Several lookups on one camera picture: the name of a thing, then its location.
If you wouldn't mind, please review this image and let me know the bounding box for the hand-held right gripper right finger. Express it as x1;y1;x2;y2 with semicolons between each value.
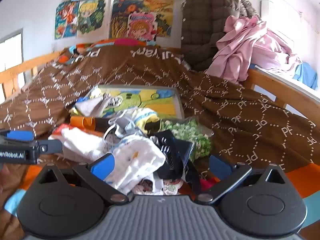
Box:
195;154;288;205

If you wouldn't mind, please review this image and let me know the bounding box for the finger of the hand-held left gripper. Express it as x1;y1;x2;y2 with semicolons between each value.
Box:
37;139;63;155
0;129;35;143

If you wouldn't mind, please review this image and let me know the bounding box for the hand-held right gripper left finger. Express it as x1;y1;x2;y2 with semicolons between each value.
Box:
37;153;129;204

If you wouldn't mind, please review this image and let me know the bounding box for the white printed cloth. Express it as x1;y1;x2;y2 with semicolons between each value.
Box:
104;135;167;195

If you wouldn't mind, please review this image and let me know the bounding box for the white black patterned sock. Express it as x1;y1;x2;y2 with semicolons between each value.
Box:
101;93;123;109

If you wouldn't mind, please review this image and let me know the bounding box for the grey box with cartoon print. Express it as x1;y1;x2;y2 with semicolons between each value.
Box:
82;85;185;121

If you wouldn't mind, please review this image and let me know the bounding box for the magenta cloth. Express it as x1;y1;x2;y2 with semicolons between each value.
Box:
199;177;218;191

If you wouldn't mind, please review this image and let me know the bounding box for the plain white cloth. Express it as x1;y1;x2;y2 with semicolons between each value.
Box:
49;127;108;156

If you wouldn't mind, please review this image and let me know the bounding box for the orange plastic cup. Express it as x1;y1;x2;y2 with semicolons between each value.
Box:
70;116;97;131

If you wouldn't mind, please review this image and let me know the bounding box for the clear bag of green candies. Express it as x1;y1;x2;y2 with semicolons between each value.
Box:
159;119;215;161

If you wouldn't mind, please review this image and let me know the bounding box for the black sock with white stripes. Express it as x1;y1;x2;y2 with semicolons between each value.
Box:
148;130;201;196

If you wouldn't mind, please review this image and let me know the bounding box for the white red patterned cloth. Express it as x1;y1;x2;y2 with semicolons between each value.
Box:
135;177;183;196

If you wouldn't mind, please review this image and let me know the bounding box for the yellow blue knit sock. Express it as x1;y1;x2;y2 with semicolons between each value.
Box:
132;108;160;133

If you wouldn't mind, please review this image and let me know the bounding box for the brown printed blanket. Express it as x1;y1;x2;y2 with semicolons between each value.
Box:
0;40;320;233

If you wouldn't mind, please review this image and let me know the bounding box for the white mattress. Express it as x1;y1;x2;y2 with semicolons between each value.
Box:
254;64;320;99

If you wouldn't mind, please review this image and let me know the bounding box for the pink cloth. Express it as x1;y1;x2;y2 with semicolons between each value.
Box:
204;15;303;85

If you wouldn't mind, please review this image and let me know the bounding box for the light blue cloth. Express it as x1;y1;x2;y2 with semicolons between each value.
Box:
292;62;318;90

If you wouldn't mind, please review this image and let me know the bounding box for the brown quilted jacket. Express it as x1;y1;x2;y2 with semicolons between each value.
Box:
181;0;258;72

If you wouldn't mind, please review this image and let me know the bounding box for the wooden bed frame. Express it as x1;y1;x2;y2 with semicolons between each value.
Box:
0;50;320;135

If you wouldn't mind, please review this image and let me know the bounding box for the window with grey frame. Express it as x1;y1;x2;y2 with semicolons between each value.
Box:
0;29;25;80

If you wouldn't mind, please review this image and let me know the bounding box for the group of cartoon wall posters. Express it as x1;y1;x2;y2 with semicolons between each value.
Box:
54;0;248;42

